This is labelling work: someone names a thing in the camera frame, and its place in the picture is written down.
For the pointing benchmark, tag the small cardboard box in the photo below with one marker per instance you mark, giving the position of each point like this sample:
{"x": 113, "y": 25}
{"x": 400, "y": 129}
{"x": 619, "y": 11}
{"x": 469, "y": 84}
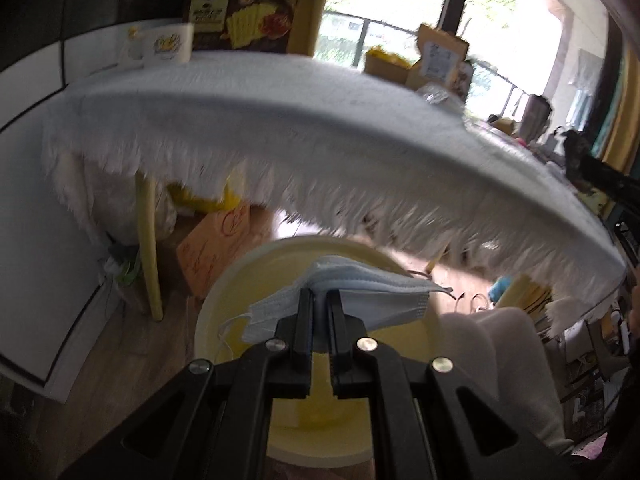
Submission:
{"x": 385, "y": 67}

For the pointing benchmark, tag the white fringed tablecloth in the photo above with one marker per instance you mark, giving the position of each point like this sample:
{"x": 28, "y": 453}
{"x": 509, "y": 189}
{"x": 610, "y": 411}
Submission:
{"x": 300, "y": 125}

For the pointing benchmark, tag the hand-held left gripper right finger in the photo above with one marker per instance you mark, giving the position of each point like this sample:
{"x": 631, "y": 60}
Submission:
{"x": 340, "y": 340}

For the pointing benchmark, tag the brown kraft pouch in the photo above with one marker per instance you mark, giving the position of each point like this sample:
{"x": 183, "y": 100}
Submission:
{"x": 437, "y": 60}

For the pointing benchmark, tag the grey balcony railing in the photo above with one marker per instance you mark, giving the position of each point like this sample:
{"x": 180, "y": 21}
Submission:
{"x": 360, "y": 19}

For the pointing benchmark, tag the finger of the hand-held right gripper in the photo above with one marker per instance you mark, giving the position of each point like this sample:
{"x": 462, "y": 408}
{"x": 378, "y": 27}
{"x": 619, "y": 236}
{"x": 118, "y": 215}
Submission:
{"x": 605, "y": 172}

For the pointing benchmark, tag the yellow storage bag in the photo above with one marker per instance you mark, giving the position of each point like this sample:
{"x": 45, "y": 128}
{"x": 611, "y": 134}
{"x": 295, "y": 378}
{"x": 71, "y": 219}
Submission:
{"x": 200, "y": 197}

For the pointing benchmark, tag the yellow curtain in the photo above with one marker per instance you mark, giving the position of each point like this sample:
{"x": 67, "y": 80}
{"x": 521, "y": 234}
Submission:
{"x": 315, "y": 0}

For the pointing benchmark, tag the white plastic sack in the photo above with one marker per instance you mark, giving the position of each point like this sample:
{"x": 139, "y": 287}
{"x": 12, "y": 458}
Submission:
{"x": 160, "y": 220}

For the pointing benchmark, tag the brown cracker box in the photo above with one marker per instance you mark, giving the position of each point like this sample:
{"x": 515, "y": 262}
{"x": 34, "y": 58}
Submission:
{"x": 250, "y": 20}

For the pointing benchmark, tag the black and white wardrobe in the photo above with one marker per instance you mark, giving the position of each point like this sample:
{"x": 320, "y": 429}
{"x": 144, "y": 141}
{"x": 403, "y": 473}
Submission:
{"x": 30, "y": 110}

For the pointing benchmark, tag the blue face mask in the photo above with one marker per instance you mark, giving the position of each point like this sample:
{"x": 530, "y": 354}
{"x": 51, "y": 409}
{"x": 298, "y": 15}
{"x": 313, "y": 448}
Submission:
{"x": 360, "y": 280}

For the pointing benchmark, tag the person's grey pants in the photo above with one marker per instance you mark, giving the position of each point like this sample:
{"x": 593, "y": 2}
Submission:
{"x": 500, "y": 370}

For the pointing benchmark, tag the pale yellow ribbed bin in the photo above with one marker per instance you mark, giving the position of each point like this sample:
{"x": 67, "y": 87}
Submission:
{"x": 400, "y": 335}

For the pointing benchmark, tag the yellow table leg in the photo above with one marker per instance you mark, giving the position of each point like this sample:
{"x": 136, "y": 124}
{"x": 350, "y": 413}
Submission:
{"x": 149, "y": 260}

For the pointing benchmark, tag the white printed mug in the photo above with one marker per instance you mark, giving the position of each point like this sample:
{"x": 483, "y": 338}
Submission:
{"x": 165, "y": 45}

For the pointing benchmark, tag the steel thermos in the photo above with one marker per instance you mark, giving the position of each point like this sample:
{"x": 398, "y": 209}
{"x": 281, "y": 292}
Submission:
{"x": 535, "y": 115}

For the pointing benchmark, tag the orange printed cardboard box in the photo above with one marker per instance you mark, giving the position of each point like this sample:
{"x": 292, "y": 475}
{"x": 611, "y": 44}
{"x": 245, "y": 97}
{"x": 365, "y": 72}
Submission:
{"x": 220, "y": 245}

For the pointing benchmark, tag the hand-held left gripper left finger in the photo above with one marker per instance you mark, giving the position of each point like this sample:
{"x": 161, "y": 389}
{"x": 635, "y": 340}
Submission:
{"x": 302, "y": 340}

